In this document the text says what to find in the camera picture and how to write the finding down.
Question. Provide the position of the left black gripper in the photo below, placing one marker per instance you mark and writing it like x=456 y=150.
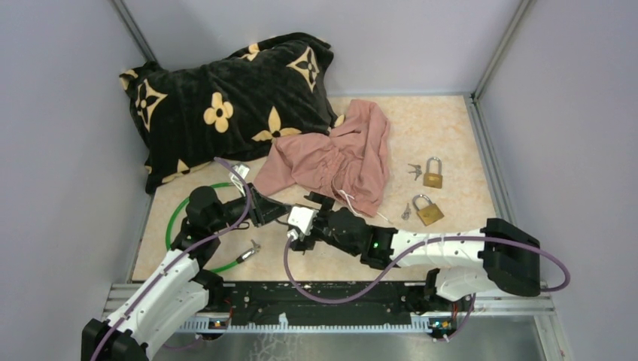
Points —
x=262 y=209

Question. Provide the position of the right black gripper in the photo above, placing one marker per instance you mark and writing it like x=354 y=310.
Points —
x=308 y=241

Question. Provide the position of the green cable lock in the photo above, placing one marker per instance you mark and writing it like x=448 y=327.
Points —
x=205 y=216

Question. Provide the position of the brass padlock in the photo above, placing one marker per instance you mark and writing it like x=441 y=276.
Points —
x=430 y=179
x=427 y=211

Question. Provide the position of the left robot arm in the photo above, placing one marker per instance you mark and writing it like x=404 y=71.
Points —
x=180 y=286

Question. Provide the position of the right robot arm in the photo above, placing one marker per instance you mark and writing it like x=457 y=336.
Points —
x=497 y=256

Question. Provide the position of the black floral pillow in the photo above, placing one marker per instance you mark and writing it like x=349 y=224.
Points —
x=233 y=108

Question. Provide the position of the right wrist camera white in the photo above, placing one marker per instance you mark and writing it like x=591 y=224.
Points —
x=300 y=220

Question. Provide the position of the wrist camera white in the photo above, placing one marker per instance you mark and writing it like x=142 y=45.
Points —
x=300 y=220
x=238 y=174

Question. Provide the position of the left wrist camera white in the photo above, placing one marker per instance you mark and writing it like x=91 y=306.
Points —
x=238 y=174

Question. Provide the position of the pink drawstring shorts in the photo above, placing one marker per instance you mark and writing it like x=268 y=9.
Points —
x=351 y=164

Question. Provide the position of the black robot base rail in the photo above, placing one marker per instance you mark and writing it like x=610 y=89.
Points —
x=331 y=305

